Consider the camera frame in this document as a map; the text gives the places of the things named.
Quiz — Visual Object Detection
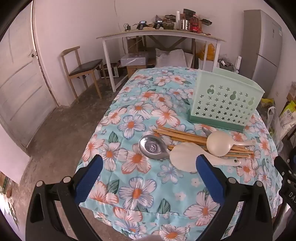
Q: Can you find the floral blue blanket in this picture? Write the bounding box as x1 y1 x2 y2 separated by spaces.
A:
77 66 284 241

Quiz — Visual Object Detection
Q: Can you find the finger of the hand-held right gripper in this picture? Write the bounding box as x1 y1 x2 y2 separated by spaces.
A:
274 155 296 183

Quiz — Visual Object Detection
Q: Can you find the bunch of wooden chopsticks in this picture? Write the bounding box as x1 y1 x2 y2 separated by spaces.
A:
154 126 255 160

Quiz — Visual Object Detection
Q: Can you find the white foam box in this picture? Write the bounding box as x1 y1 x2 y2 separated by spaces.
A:
120 52 149 69

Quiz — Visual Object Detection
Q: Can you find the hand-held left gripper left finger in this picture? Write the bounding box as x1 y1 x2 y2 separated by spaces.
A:
25 154 103 241

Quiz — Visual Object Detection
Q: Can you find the green plastic utensil basket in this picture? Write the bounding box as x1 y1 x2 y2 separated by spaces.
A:
188 68 265 132

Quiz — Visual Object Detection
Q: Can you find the yellow plastic bag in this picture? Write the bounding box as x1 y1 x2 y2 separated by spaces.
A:
196 43 216 63

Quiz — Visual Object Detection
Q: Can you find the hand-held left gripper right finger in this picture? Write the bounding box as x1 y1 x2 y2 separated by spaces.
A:
196 154 273 241

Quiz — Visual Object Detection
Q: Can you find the white door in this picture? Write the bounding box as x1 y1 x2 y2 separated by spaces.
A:
0 2 58 151

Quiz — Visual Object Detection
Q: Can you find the printed rice bag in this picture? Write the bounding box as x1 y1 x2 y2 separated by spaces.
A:
279 101 296 139

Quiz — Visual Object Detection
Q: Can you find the dark green bag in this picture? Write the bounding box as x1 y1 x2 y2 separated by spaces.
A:
218 58 234 68

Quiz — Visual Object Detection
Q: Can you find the white table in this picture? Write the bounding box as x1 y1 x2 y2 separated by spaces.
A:
96 29 226 92

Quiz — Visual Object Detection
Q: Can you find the clear plastic bag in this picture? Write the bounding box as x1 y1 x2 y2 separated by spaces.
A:
267 107 284 149

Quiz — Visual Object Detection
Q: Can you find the white sack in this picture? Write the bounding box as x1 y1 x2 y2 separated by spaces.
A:
155 48 186 68

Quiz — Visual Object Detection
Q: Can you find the red plastic bottle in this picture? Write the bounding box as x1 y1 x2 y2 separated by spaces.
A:
189 14 202 33

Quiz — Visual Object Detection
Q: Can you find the wooden chair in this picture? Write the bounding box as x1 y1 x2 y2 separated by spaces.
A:
61 46 108 103

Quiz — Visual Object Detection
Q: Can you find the white plastic rice paddle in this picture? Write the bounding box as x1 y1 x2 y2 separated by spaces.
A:
206 131 257 156
169 142 243 173

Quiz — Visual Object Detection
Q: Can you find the large metal spoon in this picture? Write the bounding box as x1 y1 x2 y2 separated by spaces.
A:
138 136 173 160

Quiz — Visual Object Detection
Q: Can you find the grey refrigerator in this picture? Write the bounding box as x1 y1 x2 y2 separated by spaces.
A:
239 10 283 98

